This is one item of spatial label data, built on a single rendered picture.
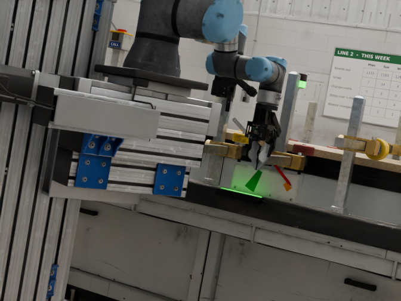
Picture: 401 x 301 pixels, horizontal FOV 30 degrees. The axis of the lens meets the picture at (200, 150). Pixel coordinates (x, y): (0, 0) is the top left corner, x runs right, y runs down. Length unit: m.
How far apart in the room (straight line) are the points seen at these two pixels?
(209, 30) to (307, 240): 1.07
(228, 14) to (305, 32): 8.47
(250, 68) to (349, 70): 7.82
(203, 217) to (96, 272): 0.73
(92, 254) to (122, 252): 0.15
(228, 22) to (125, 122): 0.37
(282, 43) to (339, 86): 1.01
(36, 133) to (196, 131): 0.42
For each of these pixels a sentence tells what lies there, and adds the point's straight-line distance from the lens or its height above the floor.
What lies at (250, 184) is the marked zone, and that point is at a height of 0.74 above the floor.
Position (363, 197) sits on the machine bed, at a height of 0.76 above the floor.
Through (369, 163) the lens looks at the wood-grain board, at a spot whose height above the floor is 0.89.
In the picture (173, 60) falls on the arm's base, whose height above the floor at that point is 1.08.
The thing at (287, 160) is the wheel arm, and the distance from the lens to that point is 2.64.
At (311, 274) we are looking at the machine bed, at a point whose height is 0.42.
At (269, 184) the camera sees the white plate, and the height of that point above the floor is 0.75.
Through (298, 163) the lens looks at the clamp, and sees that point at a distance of 2.66.
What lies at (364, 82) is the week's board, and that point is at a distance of 10.01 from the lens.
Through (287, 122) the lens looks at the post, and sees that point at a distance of 2.69.
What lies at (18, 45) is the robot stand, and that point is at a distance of 1.95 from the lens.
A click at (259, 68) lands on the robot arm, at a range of 2.27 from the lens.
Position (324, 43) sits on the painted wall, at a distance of 10.23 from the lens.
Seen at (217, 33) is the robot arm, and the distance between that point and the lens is 1.87.
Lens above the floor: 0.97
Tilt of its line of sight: 3 degrees down
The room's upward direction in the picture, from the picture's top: 10 degrees clockwise
